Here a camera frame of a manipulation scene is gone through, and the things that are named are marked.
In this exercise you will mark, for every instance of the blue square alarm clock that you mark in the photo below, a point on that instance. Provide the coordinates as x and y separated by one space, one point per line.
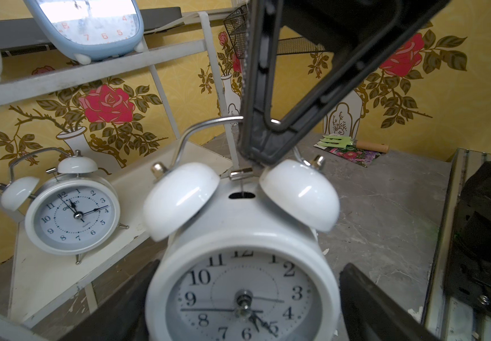
88 31

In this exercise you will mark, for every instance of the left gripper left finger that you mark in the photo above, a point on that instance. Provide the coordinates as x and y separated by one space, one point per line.
122 316

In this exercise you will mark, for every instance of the aluminium slotted base rail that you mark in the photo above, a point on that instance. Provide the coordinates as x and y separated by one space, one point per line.
458 300

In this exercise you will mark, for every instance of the white twin-bell alarm clock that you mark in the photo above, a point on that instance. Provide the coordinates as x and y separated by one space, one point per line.
72 213

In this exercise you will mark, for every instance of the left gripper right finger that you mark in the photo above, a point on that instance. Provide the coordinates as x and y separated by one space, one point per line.
370 314

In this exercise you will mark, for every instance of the pink white seed packet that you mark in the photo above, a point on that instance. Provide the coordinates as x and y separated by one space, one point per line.
350 153

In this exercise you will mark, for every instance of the white two-tier shelf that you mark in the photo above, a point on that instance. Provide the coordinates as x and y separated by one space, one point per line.
120 113

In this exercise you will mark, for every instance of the green plastic garden fork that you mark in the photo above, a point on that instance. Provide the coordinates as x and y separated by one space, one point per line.
344 141

